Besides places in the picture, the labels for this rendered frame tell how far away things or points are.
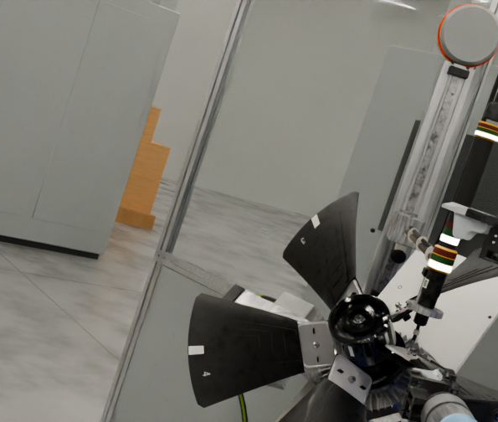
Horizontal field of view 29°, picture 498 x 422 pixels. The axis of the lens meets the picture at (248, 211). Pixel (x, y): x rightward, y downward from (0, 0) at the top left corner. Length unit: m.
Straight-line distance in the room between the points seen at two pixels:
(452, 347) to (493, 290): 0.17
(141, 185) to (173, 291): 6.91
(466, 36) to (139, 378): 1.52
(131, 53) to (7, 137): 1.14
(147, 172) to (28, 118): 3.03
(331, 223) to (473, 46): 0.69
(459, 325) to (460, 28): 0.78
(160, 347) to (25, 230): 4.33
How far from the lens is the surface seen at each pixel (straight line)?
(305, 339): 1.87
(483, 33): 2.49
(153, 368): 3.13
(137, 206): 10.00
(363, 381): 1.83
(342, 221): 2.01
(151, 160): 9.94
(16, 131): 7.13
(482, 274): 1.88
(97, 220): 7.56
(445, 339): 2.11
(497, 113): 1.77
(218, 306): 1.92
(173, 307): 3.08
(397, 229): 2.36
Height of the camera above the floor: 1.53
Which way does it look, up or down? 6 degrees down
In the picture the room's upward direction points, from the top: 18 degrees clockwise
